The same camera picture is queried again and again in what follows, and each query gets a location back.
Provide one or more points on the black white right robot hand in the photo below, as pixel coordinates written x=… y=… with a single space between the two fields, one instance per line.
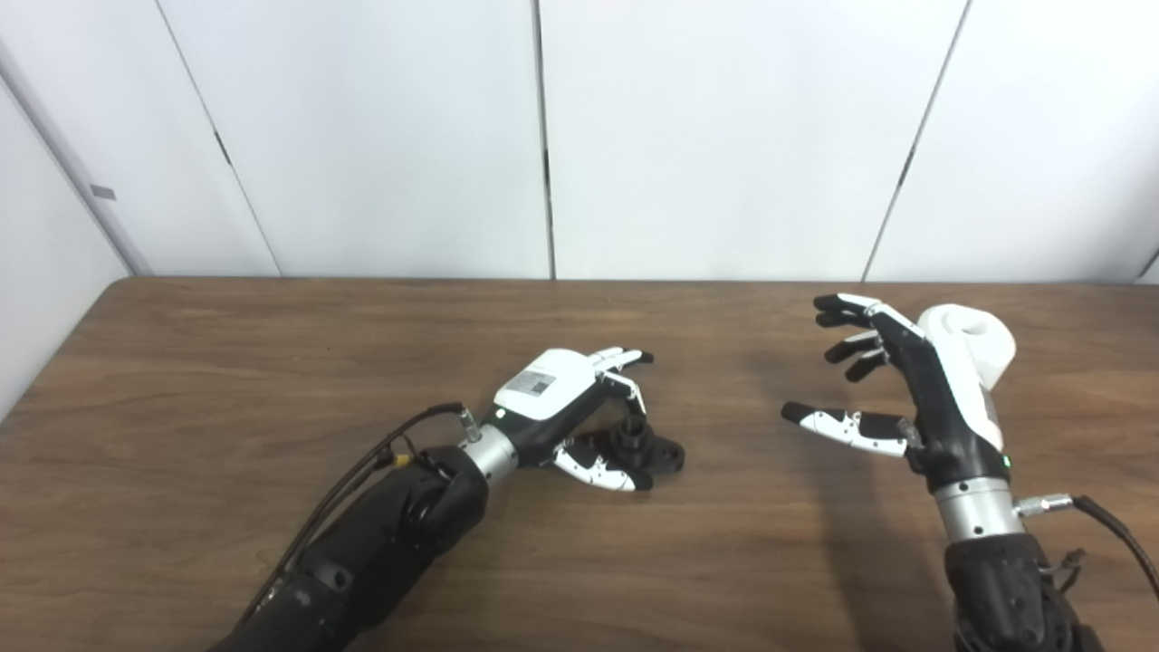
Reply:
x=951 y=417

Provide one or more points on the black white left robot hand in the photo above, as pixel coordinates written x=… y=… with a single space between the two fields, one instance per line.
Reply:
x=552 y=389

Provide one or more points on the round white plastic piece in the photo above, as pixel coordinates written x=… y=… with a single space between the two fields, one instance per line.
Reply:
x=991 y=349

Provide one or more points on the black plastic holder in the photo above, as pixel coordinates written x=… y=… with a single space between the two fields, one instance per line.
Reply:
x=665 y=453

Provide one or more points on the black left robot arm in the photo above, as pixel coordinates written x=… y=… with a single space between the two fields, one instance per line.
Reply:
x=380 y=543

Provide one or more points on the small gray wall label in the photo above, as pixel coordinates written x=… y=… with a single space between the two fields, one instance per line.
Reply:
x=103 y=192

